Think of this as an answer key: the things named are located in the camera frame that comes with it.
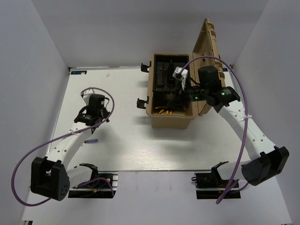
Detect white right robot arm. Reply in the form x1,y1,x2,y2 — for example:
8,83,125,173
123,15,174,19
185,66,289,186

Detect tan plastic toolbox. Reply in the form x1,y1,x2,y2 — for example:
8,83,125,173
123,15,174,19
137,19,225,129

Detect yellow black needle-nose pliers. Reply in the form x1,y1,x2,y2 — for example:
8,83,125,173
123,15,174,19
165,110,174,115

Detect blue table label left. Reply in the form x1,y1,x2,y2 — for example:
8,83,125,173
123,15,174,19
71,70,87,75

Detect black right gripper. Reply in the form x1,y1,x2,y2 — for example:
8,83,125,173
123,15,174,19
166,80,209,110

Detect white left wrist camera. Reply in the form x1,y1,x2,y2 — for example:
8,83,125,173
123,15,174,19
80,89,95,105

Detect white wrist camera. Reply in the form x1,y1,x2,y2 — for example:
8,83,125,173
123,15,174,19
172,67,188,90
80,89,95,105

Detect large brown hex key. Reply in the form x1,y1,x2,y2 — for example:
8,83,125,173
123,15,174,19
157,64,166,88

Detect blue red screwdriver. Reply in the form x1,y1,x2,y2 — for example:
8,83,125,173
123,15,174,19
84,139,98,143

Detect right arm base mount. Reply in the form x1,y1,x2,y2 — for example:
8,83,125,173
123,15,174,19
191,172,229,200

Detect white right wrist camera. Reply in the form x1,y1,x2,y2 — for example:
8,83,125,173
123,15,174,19
172,67,188,90

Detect black toolbox tray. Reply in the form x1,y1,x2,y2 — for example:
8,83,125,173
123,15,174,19
152,53,189,94

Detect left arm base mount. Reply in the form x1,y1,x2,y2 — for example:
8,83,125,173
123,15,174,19
68,172,118,199

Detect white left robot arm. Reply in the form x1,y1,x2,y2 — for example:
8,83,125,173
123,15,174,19
30,94,109,201

